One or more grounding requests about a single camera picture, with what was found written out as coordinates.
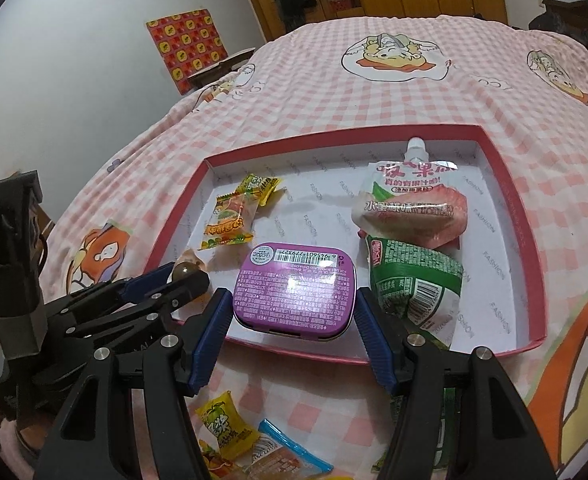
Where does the green snack pouch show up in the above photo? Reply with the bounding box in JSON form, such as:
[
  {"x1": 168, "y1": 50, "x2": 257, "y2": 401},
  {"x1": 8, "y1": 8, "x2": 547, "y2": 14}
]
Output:
[
  {"x1": 371, "y1": 385, "x2": 457, "y2": 480},
  {"x1": 358, "y1": 230, "x2": 465, "y2": 353}
]

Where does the yellow lime candy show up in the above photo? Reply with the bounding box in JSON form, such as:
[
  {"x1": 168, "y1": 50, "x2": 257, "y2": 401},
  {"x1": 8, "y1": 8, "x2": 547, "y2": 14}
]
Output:
[
  {"x1": 195, "y1": 391, "x2": 260, "y2": 461},
  {"x1": 237, "y1": 172, "x2": 286, "y2": 207}
]

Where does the pink checked printed blanket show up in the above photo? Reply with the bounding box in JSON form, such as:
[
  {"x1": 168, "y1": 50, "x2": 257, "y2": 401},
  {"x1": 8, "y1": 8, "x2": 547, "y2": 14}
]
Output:
[{"x1": 0, "y1": 12, "x2": 588, "y2": 480}]

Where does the red yellow wall poster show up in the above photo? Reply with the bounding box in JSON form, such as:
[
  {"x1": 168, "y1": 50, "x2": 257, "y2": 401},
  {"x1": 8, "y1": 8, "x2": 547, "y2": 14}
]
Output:
[{"x1": 146, "y1": 7, "x2": 230, "y2": 96}]

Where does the dark wooden headboard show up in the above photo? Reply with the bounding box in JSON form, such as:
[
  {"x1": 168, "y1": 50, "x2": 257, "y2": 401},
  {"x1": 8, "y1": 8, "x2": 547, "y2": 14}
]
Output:
[{"x1": 529, "y1": 0, "x2": 588, "y2": 83}]

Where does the red cardboard box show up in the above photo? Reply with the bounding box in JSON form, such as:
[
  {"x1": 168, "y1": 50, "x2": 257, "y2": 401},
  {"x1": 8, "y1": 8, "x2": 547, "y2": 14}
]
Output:
[{"x1": 146, "y1": 124, "x2": 546, "y2": 367}]

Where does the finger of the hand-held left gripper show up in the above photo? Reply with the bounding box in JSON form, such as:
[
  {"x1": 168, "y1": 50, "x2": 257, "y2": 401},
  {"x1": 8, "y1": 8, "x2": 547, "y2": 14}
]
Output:
[
  {"x1": 64, "y1": 272, "x2": 211, "y2": 361},
  {"x1": 44, "y1": 262, "x2": 176, "y2": 331}
]

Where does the clear packet with blue edge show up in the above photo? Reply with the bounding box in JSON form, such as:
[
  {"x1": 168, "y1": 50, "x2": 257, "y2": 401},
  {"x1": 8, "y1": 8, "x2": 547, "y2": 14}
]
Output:
[{"x1": 244, "y1": 419, "x2": 335, "y2": 480}]

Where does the pink jelly drink pouch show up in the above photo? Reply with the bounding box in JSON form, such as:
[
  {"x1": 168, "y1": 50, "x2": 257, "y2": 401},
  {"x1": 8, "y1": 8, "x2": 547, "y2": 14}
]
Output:
[{"x1": 350, "y1": 136, "x2": 470, "y2": 251}]

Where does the dark cloth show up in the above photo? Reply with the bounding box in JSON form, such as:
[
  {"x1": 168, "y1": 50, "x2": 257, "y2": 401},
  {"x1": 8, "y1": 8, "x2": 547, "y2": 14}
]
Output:
[{"x1": 529, "y1": 10, "x2": 588, "y2": 48}]

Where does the brown chocolate ball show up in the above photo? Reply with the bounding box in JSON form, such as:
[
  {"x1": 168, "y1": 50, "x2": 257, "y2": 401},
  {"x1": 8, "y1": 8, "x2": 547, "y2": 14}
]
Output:
[{"x1": 171, "y1": 249, "x2": 210, "y2": 286}]

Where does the purple tin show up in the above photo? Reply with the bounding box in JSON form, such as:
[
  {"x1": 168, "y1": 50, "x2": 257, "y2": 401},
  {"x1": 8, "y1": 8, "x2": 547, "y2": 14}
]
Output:
[{"x1": 232, "y1": 241, "x2": 359, "y2": 343}]

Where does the colourful gummy packet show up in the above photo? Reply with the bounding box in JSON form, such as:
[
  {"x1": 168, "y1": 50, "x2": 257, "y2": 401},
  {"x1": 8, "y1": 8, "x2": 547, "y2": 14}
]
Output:
[
  {"x1": 197, "y1": 195, "x2": 258, "y2": 252},
  {"x1": 199, "y1": 440, "x2": 247, "y2": 480}
]

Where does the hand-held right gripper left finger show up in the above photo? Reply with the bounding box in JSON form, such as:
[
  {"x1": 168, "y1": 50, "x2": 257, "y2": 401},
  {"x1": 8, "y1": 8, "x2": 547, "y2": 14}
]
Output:
[{"x1": 34, "y1": 287, "x2": 233, "y2": 480}]

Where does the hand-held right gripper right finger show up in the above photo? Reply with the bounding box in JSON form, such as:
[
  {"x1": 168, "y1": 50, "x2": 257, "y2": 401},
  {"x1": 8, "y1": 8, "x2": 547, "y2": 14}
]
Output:
[{"x1": 355, "y1": 290, "x2": 557, "y2": 480}]

